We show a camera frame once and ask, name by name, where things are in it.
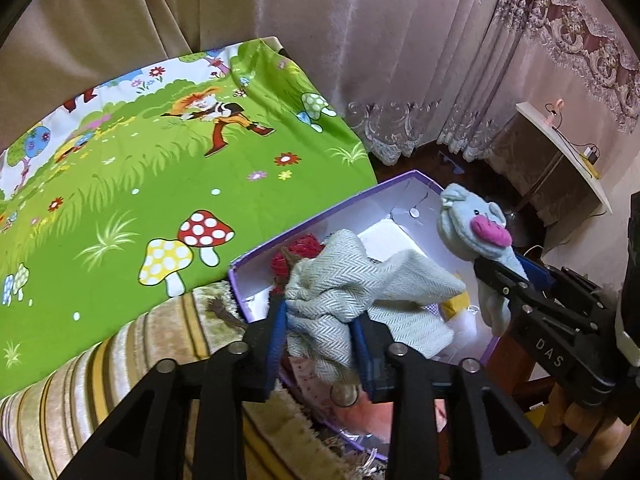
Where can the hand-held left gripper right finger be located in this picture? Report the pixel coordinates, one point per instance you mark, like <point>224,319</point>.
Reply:
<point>362,357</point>

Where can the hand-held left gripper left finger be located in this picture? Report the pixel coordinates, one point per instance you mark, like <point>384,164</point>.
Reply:
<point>275,347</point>

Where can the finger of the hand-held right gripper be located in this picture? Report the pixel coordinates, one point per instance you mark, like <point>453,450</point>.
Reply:
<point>505,287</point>
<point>540,275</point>

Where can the pink floral white cloth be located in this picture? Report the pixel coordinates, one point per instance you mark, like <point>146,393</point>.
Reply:
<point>312,375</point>

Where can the yellow sponge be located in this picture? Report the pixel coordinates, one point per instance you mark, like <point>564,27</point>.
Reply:
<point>457,305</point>

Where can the grey mouse plush puppet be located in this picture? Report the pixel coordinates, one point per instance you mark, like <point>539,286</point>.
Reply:
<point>470,225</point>

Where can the grey herringbone cloth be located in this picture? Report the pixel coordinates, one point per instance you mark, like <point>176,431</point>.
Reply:
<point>350,280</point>

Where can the dark red knit hat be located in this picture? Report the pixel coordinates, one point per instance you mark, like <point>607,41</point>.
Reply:
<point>300,252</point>

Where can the purple cardboard box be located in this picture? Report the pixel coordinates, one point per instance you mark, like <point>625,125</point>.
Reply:
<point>390,200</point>

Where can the wooden stool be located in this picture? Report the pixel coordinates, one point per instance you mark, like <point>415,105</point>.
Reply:
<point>565,410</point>

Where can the white side table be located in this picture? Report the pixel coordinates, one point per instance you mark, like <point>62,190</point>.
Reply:
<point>555,160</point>

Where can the black charger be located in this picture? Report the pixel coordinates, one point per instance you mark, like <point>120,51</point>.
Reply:
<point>591,154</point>

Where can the striped velvet cushion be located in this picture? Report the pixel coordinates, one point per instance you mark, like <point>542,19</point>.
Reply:
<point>125,375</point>

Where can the green cartoon printed bedsheet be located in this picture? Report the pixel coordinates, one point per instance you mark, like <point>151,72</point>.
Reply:
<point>150,185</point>

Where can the mauve lace curtain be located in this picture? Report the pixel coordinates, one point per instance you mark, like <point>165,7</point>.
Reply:
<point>425,50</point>

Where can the beige curtain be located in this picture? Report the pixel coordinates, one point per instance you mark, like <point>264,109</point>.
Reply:
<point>125,10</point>

